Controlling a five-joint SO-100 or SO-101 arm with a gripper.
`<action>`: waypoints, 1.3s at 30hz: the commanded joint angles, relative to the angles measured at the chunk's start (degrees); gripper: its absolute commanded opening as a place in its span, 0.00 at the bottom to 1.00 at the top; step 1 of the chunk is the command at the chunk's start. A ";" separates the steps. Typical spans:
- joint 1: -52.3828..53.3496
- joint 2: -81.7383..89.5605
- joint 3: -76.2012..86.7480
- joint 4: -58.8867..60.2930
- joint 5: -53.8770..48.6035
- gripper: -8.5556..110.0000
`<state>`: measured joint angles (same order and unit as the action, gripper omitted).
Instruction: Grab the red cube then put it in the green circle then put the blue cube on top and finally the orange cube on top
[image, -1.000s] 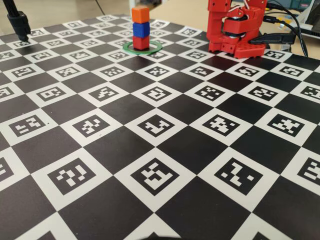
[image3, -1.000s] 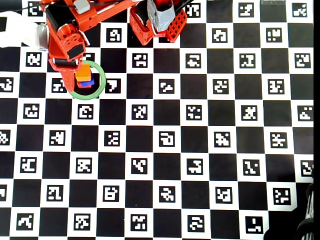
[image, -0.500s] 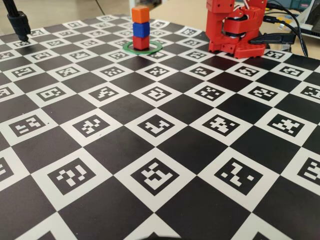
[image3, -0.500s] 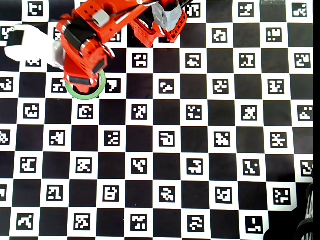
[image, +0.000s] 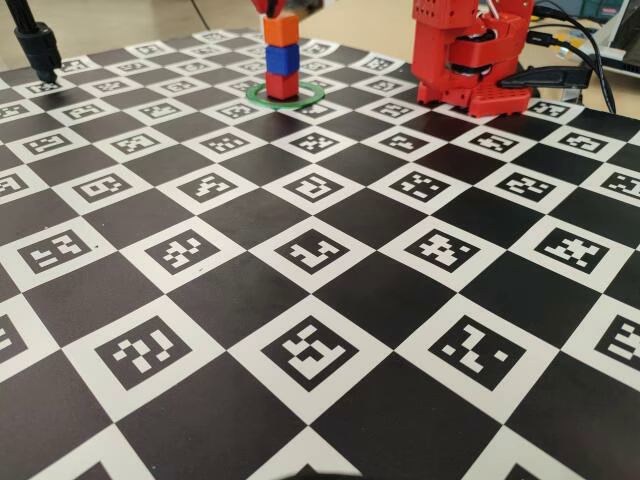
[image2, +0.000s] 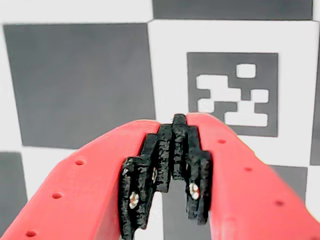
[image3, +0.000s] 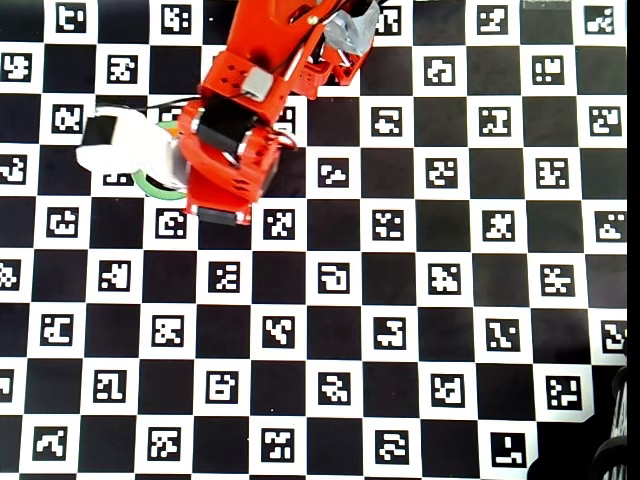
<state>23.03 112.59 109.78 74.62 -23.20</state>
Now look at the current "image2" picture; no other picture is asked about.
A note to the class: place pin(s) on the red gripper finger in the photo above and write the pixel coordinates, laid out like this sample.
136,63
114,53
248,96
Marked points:
82,190
245,195

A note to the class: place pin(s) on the black white marker mat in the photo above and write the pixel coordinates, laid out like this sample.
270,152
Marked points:
80,82

